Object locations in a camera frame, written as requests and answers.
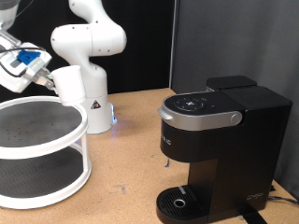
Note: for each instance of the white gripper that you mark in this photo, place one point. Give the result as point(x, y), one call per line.
point(11, 79)

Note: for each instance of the white two-tier turntable shelf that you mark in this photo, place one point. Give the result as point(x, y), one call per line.
point(37, 130)

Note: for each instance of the black Keurig coffee machine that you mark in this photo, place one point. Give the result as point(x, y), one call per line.
point(236, 146)

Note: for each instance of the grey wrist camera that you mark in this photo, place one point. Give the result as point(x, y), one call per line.
point(35, 71)

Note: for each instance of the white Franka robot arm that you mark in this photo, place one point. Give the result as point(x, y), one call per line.
point(90, 77)

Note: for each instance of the black backdrop curtain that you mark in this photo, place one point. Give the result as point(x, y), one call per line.
point(146, 46)

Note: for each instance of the blue camera mount clip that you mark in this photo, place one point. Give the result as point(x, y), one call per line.
point(28, 56)

